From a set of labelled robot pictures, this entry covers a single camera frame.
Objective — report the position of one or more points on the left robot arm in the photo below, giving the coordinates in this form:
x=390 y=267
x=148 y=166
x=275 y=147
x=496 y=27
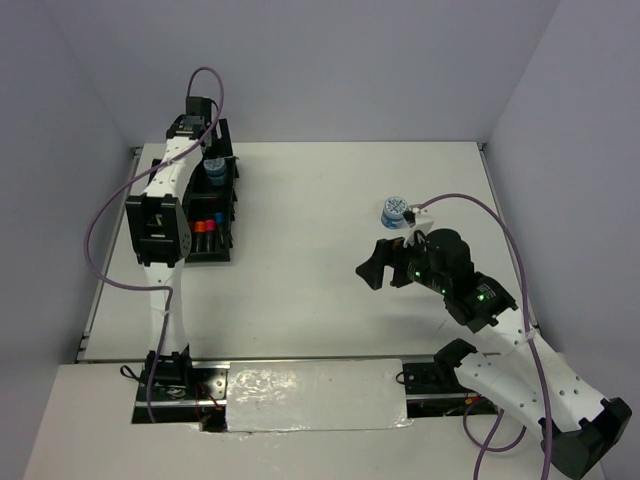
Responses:
x=162 y=239

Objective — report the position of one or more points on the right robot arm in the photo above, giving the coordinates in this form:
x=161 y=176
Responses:
x=575 y=423

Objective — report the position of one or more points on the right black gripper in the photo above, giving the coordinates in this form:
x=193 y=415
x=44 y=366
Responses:
x=388 y=252

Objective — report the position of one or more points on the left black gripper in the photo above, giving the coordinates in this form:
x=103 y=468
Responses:
x=222 y=147

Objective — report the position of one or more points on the pink highlighter marker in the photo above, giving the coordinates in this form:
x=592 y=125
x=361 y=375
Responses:
x=210 y=241

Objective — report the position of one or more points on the orange highlighter marker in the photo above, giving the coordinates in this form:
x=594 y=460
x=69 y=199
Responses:
x=198 y=241

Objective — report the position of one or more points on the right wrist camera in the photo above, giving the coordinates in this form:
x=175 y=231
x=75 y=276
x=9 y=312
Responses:
x=419 y=220

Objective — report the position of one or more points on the black four-compartment organizer tray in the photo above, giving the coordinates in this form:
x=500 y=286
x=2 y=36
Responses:
x=202 y=200

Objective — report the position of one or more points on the blue-lidded jar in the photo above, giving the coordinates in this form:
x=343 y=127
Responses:
x=216 y=170
x=392 y=215

